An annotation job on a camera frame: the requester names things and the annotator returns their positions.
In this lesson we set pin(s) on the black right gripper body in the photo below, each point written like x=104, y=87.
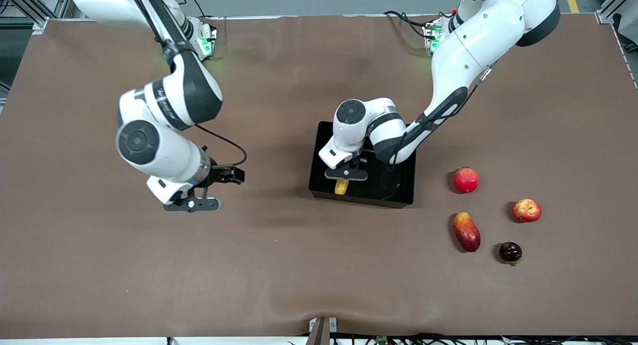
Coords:
x=218, y=175

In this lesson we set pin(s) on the black plastic box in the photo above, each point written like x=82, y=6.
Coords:
x=394, y=188

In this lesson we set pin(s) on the red yellow apple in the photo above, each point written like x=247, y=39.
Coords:
x=527, y=210

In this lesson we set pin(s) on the aluminium frame profile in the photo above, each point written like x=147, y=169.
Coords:
x=615, y=3
x=25, y=8

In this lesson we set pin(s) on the round red pomegranate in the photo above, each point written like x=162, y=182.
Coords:
x=466, y=180

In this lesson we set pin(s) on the dark purple mangosteen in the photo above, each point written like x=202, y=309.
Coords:
x=510, y=252

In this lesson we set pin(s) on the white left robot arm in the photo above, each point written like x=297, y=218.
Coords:
x=473, y=46

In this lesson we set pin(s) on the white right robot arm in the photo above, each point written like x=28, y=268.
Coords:
x=167, y=150

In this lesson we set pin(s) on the red yellow mango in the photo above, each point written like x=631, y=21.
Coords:
x=467, y=233

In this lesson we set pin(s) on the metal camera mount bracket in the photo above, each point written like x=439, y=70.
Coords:
x=322, y=331

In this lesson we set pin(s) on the yellow banana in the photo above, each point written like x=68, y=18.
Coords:
x=341, y=187

